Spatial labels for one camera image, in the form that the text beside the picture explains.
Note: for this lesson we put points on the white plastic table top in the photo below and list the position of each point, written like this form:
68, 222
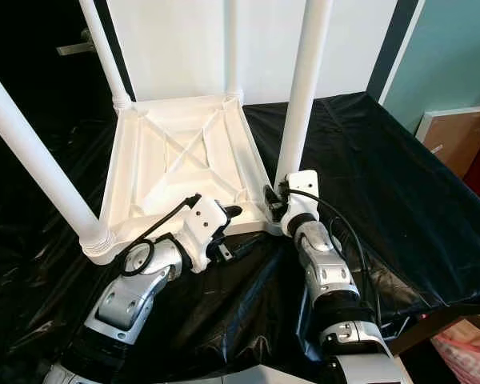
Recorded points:
152, 180

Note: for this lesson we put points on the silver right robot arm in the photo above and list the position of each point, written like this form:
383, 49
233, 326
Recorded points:
336, 296

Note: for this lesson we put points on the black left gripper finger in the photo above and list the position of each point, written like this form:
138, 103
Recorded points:
232, 212

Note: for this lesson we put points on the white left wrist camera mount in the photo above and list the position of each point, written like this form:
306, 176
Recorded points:
202, 224

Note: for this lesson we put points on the black plastic table cover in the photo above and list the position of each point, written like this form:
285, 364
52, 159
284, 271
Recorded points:
408, 224

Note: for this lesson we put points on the brown cardboard box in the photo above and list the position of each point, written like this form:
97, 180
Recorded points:
460, 140

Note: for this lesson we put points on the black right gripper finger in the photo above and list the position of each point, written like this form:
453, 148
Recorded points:
268, 198

